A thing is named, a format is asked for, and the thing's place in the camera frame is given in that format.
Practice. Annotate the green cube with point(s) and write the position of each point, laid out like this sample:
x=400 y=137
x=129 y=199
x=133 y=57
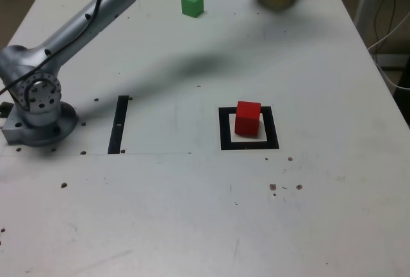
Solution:
x=191 y=5

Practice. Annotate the red cube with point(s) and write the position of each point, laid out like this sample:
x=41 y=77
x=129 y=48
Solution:
x=247 y=120

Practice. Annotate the black tape square outline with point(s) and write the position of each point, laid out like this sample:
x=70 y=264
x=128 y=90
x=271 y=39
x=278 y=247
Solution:
x=224 y=136

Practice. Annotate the white power strip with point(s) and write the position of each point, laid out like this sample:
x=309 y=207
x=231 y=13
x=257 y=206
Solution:
x=392 y=60

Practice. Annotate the black tape strip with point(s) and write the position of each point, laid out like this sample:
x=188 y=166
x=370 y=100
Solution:
x=120 y=110

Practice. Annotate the black connector block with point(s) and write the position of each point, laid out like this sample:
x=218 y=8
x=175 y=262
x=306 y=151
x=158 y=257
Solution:
x=5 y=109

